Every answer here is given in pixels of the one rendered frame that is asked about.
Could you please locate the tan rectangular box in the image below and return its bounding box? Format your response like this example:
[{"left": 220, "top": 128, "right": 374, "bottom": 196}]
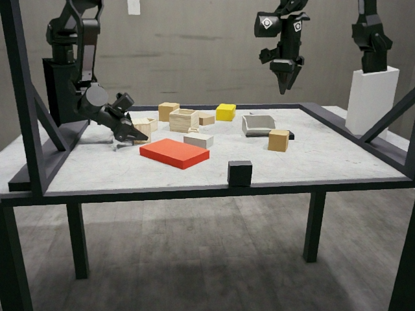
[{"left": 199, "top": 111, "right": 215, "bottom": 126}]

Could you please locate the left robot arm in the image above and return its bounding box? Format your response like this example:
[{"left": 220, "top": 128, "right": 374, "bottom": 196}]
[{"left": 46, "top": 0, "right": 134, "bottom": 121}]

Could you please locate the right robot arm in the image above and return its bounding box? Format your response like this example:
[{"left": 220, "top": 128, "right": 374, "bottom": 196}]
[{"left": 254, "top": 0, "right": 393, "bottom": 74}]

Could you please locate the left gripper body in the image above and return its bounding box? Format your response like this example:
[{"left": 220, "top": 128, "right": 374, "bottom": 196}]
[{"left": 94, "top": 104, "right": 131, "bottom": 142}]

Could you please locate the tan cardboard cube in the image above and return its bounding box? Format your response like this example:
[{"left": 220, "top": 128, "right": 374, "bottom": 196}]
[
  {"left": 158, "top": 102, "right": 180, "bottom": 122},
  {"left": 268, "top": 129, "right": 289, "bottom": 152}
]

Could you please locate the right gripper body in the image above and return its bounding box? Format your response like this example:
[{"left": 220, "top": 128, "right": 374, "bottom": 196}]
[{"left": 270, "top": 38, "right": 305, "bottom": 72}]

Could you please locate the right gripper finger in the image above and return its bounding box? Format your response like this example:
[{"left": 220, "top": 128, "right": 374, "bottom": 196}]
[
  {"left": 272, "top": 70, "right": 294, "bottom": 95},
  {"left": 287, "top": 66, "right": 302, "bottom": 90}
]

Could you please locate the red flat rectangular slab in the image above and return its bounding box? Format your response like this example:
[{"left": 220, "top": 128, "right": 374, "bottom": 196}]
[{"left": 139, "top": 138, "right": 209, "bottom": 170}]

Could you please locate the yellow rectangular block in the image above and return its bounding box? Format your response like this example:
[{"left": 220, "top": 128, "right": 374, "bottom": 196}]
[{"left": 216, "top": 104, "right": 236, "bottom": 121}]

